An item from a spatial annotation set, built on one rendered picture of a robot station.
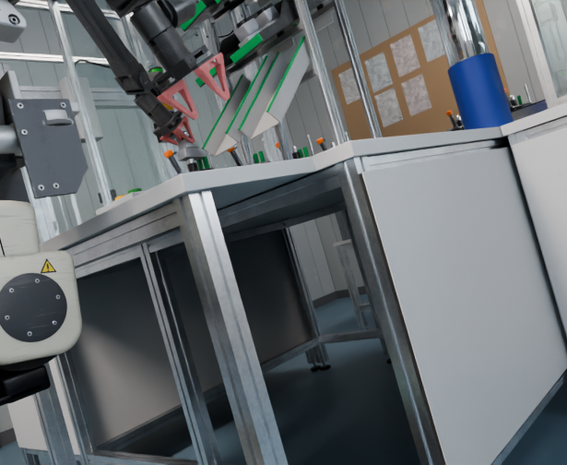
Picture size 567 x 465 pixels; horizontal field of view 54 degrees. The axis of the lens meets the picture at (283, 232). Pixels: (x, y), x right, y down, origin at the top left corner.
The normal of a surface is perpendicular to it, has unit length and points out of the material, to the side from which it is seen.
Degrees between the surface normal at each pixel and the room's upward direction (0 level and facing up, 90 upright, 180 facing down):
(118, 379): 90
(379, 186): 90
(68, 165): 90
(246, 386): 90
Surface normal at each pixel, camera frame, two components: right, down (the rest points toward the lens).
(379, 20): -0.67, 0.18
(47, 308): 0.70, -0.21
